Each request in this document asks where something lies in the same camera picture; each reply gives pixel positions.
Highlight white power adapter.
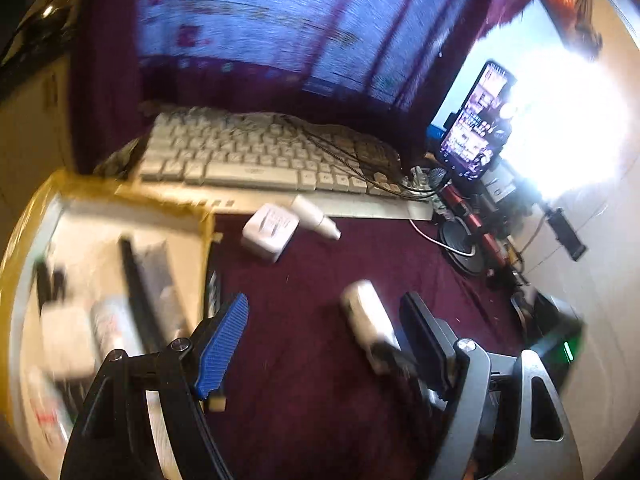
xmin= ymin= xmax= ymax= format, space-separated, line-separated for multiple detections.
xmin=40 ymin=302 xmax=98 ymax=380

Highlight yellow taped foam box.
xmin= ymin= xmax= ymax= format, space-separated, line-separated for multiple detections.
xmin=1 ymin=171 xmax=214 ymax=479

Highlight smartphone on stand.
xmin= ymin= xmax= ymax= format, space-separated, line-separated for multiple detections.
xmin=438 ymin=60 xmax=516 ymax=182

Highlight black marker yellow cap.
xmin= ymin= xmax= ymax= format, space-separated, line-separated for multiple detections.
xmin=203 ymin=242 xmax=222 ymax=318

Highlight white charger plug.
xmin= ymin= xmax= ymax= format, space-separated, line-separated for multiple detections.
xmin=241 ymin=204 xmax=299 ymax=262

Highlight black cables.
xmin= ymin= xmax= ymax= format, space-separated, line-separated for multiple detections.
xmin=278 ymin=114 xmax=452 ymax=200

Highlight red white glue box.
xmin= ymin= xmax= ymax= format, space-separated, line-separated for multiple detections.
xmin=27 ymin=367 xmax=73 ymax=455

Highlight white computer keyboard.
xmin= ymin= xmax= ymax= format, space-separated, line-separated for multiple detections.
xmin=132 ymin=107 xmax=435 ymax=220

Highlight maroon table cloth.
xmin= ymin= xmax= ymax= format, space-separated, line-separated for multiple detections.
xmin=207 ymin=214 xmax=523 ymax=479

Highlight white spray bottle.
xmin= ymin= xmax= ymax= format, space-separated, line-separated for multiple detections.
xmin=91 ymin=296 xmax=144 ymax=358

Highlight computer monitor screen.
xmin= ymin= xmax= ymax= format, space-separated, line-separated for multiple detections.
xmin=137 ymin=0 xmax=490 ymax=108

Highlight silver grey tube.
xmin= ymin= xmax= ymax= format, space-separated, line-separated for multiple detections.
xmin=139 ymin=242 xmax=190 ymax=344

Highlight black marker pen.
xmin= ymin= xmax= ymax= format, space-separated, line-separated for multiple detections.
xmin=118 ymin=237 xmax=164 ymax=353

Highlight orange bag on hooks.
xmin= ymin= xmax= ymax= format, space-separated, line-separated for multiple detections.
xmin=541 ymin=0 xmax=603 ymax=60

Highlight white pill bottle chicken label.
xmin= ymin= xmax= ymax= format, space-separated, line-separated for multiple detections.
xmin=341 ymin=280 xmax=400 ymax=374

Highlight beige cabinet doors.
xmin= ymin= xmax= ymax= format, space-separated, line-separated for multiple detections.
xmin=0 ymin=54 xmax=76 ymax=245

